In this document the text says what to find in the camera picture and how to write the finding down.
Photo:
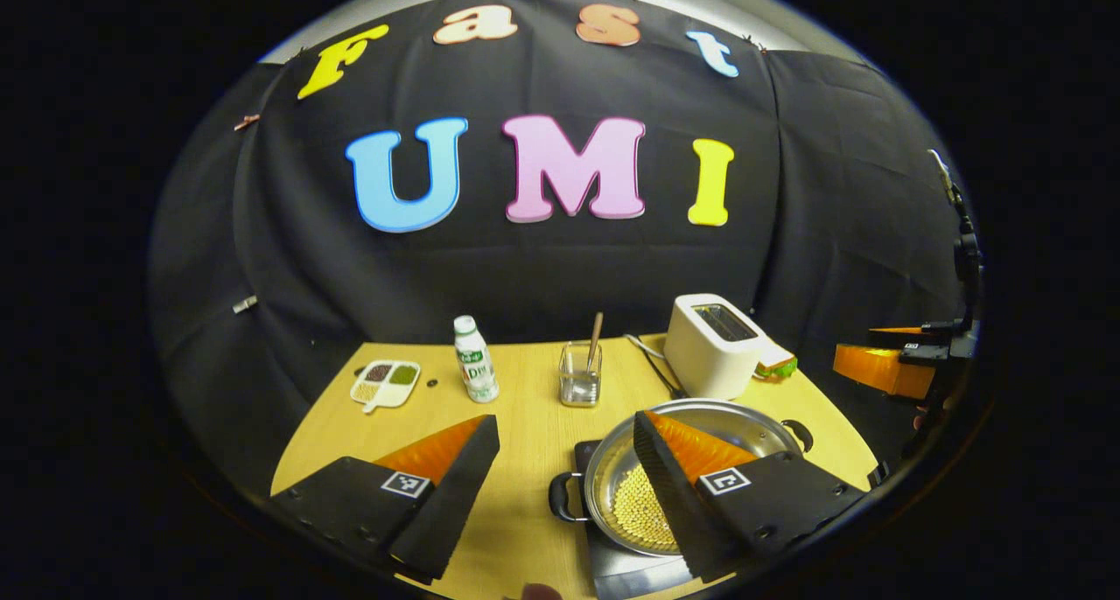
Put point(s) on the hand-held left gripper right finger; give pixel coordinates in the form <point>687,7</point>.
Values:
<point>669,504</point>

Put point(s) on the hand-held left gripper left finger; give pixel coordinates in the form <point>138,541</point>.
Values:
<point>455,504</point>

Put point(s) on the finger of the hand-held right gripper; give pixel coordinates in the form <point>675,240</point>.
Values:
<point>941,342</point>
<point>879,368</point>

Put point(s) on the pile of yellow soybeans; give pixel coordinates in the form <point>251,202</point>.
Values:
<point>643,512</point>

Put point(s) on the black induction cooktop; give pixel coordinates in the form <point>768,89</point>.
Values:
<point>630,578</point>

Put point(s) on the stainless steel pot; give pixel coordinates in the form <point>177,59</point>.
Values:
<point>752,425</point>

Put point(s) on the toy sandwich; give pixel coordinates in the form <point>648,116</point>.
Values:
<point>777,366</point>

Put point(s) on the black table clamp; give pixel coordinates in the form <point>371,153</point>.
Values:
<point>878,475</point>

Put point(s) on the white drink bottle green label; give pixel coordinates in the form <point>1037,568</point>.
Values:
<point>477,373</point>

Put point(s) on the white divided dish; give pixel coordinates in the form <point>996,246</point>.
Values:
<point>385,386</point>

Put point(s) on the white toaster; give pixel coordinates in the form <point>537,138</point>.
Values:
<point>709,364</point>

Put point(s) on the silver cloth clip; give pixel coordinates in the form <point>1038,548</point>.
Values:
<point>245,304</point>

